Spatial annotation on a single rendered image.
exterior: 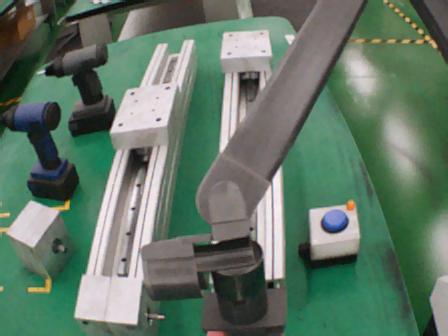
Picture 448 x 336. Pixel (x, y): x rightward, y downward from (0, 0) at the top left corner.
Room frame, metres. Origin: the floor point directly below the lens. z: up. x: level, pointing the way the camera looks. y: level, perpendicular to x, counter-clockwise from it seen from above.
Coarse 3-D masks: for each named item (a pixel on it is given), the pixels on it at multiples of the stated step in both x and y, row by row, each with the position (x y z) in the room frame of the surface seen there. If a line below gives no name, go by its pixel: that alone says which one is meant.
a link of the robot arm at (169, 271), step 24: (216, 192) 0.39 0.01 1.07; (240, 192) 0.39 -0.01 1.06; (216, 216) 0.38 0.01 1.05; (240, 216) 0.38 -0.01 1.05; (168, 240) 0.39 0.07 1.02; (192, 240) 0.38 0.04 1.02; (216, 240) 0.37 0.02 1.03; (144, 264) 0.37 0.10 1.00; (168, 264) 0.37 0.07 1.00; (192, 264) 0.37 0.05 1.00; (168, 288) 0.35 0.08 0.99; (192, 288) 0.35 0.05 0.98
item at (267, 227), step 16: (240, 80) 1.04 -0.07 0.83; (256, 80) 1.04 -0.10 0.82; (224, 96) 0.92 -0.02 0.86; (240, 96) 0.97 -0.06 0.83; (256, 96) 0.97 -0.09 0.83; (224, 112) 0.86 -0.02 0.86; (240, 112) 0.91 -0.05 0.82; (224, 128) 0.80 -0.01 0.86; (224, 144) 0.76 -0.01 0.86; (272, 192) 0.62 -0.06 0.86; (272, 208) 0.58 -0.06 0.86; (256, 224) 0.58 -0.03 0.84; (272, 224) 0.55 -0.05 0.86; (256, 240) 0.55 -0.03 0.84; (272, 240) 0.52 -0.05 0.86; (272, 256) 0.49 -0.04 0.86; (272, 272) 0.45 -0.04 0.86; (272, 288) 0.45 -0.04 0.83
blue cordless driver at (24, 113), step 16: (16, 112) 0.82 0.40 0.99; (32, 112) 0.80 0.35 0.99; (48, 112) 0.79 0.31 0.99; (16, 128) 0.81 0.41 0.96; (32, 128) 0.79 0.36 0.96; (48, 128) 0.78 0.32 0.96; (48, 144) 0.80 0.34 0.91; (48, 160) 0.80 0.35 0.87; (64, 160) 0.83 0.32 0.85; (32, 176) 0.81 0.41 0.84; (48, 176) 0.79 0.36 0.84; (64, 176) 0.80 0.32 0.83; (32, 192) 0.81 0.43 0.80; (48, 192) 0.79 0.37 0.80; (64, 192) 0.78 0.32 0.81
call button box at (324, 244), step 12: (312, 216) 0.57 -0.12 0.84; (348, 216) 0.56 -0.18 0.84; (312, 228) 0.55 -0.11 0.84; (324, 228) 0.54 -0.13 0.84; (348, 228) 0.53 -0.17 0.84; (312, 240) 0.52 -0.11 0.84; (324, 240) 0.52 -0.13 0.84; (336, 240) 0.51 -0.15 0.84; (348, 240) 0.51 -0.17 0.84; (300, 252) 0.55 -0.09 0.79; (312, 252) 0.51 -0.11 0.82; (324, 252) 0.51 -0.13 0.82; (336, 252) 0.51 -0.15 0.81; (348, 252) 0.51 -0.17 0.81; (312, 264) 0.51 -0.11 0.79; (324, 264) 0.51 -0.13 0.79; (336, 264) 0.51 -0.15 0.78
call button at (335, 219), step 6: (330, 210) 0.57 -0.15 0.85; (336, 210) 0.56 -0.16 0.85; (342, 210) 0.56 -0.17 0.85; (324, 216) 0.56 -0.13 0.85; (330, 216) 0.55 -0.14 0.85; (336, 216) 0.55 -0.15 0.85; (342, 216) 0.55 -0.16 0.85; (324, 222) 0.54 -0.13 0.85; (330, 222) 0.54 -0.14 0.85; (336, 222) 0.54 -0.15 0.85; (342, 222) 0.53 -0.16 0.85; (330, 228) 0.53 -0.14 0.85; (336, 228) 0.53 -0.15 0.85
